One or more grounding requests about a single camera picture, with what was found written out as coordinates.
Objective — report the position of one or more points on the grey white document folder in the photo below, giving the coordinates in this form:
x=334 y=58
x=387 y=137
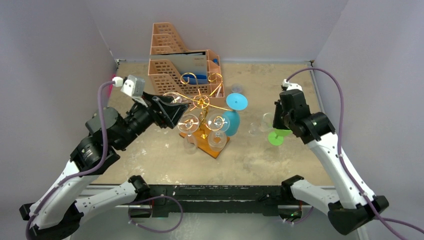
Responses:
x=194 y=62

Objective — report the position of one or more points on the tall clear flute glass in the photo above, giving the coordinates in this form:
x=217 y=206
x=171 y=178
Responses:
x=188 y=125

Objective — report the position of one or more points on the clear wine glass hanging front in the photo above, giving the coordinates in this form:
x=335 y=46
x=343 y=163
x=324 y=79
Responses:
x=218 y=125

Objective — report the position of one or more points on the wooden rack base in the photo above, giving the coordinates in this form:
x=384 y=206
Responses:
x=203 y=144

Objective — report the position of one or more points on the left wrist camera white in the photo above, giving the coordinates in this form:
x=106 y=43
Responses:
x=132 y=86

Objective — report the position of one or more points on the small clear goblet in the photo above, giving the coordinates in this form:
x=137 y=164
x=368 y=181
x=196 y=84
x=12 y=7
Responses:
x=264 y=124

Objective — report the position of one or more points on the small grey bottle cap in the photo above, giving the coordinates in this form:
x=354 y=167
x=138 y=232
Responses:
x=236 y=88

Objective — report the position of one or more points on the pink plastic file organizer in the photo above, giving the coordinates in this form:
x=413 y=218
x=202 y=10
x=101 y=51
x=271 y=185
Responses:
x=163 y=74

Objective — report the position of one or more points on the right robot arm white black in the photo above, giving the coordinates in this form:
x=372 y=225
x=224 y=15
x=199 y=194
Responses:
x=354 y=204

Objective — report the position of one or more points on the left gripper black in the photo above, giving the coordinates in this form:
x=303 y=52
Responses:
x=169 y=113

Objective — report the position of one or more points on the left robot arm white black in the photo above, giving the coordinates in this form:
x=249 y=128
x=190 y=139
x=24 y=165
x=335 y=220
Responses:
x=61 y=211

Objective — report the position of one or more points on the blue folder in organizer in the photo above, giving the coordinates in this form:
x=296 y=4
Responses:
x=198 y=79

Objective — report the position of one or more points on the clear wine glass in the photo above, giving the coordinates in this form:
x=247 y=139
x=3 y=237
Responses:
x=176 y=98
x=218 y=125

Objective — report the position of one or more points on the white chalk stick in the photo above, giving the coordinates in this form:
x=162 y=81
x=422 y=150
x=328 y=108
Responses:
x=218 y=92

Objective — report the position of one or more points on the green plastic goblet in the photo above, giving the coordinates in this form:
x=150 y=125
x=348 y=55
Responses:
x=276 y=137

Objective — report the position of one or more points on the blue plastic goblet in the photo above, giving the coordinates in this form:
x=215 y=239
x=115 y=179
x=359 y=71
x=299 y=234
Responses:
x=236 y=102

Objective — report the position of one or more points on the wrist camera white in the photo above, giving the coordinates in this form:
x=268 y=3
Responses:
x=287 y=86
x=132 y=86

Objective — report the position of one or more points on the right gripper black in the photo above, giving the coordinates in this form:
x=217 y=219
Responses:
x=279 y=117

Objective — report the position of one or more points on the gold wire wine glass rack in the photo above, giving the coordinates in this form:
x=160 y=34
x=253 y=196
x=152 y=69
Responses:
x=203 y=100

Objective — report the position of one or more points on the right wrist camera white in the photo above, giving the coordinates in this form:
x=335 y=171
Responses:
x=287 y=86

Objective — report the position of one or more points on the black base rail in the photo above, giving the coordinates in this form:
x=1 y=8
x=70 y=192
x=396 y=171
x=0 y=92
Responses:
x=267 y=200

